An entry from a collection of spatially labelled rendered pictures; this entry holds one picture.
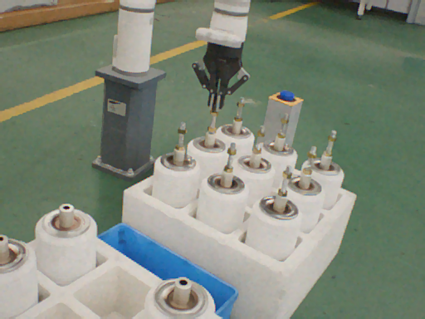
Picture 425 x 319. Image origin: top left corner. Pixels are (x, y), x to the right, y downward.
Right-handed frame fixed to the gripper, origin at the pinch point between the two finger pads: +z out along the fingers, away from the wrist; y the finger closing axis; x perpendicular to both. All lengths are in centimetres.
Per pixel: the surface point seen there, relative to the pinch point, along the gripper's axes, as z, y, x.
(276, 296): 22.9, -24.0, 27.0
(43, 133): 36, 64, -26
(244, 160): 10.4, -9.2, 3.2
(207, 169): 14.4, -1.6, 4.5
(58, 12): 31, 153, -164
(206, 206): 14.1, -6.2, 18.9
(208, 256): 22.3, -9.4, 23.0
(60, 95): 36, 79, -59
